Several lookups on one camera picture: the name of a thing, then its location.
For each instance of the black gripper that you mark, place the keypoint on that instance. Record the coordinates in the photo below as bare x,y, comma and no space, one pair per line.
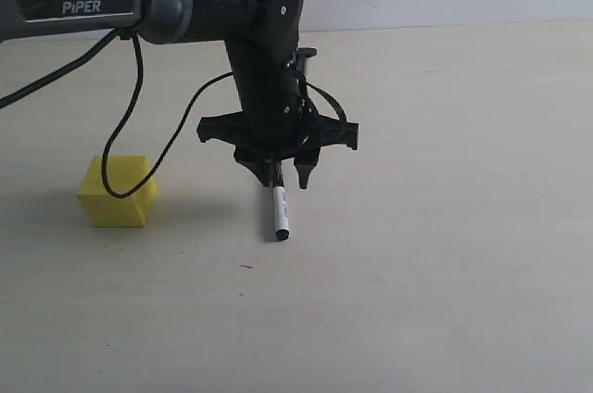
256,143

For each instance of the black and white marker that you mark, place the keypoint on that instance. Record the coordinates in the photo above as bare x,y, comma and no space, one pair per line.
280,206

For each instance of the yellow foam cube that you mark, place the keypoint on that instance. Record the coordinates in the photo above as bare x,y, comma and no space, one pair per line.
106,211

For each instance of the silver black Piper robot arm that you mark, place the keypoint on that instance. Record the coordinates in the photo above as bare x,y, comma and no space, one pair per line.
260,37

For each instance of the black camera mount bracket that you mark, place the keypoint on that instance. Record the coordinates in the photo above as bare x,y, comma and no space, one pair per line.
302,57

